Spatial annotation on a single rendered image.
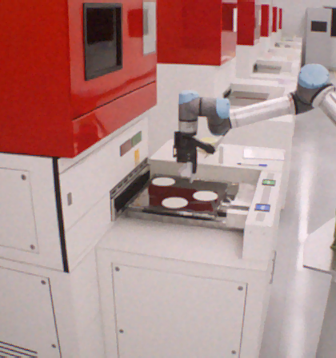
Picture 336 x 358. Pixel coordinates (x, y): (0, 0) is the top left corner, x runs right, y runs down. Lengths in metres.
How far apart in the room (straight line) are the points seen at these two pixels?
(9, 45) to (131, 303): 1.03
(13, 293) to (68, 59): 0.90
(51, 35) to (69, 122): 0.26
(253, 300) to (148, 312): 0.41
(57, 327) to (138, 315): 0.32
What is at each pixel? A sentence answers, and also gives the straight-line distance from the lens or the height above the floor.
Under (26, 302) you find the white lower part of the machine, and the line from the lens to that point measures 1.76.
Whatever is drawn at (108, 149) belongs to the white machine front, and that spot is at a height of 1.14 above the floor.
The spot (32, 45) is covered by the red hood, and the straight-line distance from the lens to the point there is 1.37.
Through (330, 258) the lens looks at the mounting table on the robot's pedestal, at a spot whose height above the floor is 0.82.
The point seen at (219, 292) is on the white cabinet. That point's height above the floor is 0.71.
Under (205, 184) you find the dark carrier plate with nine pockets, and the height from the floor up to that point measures 0.90.
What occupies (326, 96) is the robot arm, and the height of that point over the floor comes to 1.36.
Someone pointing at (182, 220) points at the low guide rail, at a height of 0.84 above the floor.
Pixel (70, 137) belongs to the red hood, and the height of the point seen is 1.29.
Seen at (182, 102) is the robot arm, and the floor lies 1.31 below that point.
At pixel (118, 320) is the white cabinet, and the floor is 0.49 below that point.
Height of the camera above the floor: 1.65
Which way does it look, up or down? 20 degrees down
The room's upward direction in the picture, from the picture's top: straight up
